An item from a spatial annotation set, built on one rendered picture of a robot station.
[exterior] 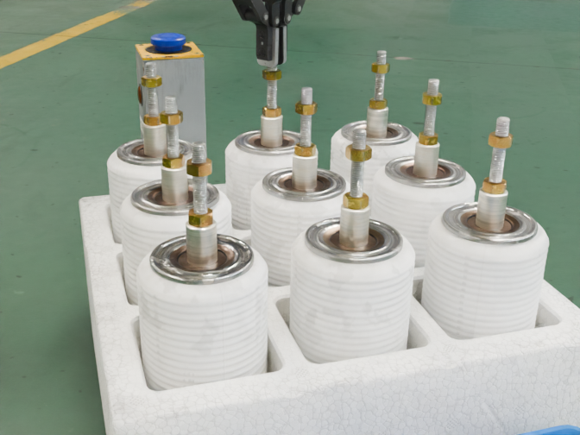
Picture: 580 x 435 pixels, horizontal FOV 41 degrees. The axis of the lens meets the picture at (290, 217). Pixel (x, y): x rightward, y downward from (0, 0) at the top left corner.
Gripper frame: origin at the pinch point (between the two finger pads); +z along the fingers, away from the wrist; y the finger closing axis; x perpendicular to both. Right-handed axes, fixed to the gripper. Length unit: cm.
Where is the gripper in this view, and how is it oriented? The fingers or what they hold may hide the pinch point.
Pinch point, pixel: (271, 44)
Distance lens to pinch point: 78.2
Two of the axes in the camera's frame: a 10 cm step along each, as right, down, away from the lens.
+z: -0.1, 9.1, 4.2
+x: 8.2, 2.5, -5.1
